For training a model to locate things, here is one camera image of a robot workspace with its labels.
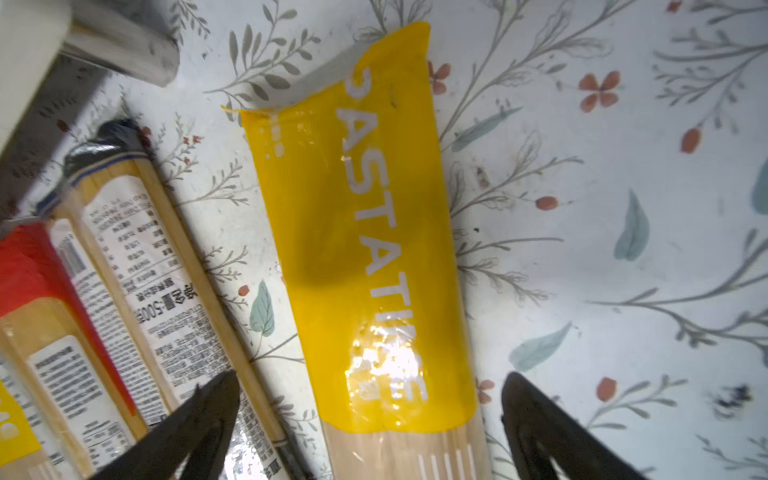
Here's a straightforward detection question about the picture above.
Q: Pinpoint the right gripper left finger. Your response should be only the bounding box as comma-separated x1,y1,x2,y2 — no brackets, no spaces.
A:
93,370,240,479

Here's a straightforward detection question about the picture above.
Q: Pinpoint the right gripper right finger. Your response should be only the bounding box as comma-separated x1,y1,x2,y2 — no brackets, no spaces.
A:
501,372,644,480

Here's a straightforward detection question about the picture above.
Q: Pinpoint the dark blue spaghetti bag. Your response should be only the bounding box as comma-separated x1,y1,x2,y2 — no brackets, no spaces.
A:
38,119,305,479

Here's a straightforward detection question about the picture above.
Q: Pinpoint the yellow Pastatime spaghetti bag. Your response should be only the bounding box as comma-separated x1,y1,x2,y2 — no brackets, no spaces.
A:
1,370,68,479
241,21,492,479

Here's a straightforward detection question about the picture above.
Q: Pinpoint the white two-tier shelf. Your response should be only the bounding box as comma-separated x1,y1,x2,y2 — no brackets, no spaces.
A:
1,1,180,147

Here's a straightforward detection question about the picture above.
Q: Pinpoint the red spaghetti bag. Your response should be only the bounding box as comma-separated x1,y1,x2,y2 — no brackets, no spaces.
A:
1,222,148,477

